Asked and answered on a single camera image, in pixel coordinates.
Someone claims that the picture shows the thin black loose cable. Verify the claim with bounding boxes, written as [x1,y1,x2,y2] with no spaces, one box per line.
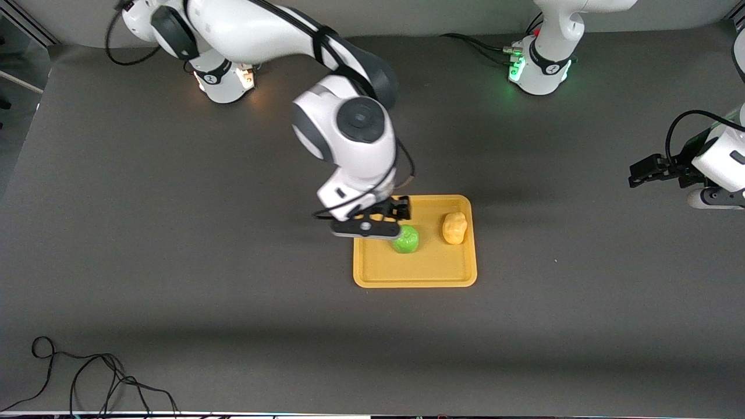
[0,336,179,417]

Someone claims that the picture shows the green apple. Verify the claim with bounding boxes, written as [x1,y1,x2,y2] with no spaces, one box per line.
[392,225,420,254]

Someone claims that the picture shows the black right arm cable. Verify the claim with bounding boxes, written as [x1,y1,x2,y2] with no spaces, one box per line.
[105,0,416,221]

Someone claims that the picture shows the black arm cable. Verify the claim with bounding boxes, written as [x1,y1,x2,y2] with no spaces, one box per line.
[665,109,745,175]
[105,0,416,221]

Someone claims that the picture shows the yellow potato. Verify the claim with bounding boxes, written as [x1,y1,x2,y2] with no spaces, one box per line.
[442,212,469,246]

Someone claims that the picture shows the black left base cables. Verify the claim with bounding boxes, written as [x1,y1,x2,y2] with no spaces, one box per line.
[441,33,524,66]

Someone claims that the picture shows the yellow plastic tray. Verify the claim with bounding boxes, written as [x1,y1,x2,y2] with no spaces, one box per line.
[353,195,478,289]

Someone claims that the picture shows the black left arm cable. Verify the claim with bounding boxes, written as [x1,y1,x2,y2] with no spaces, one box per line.
[665,109,745,175]

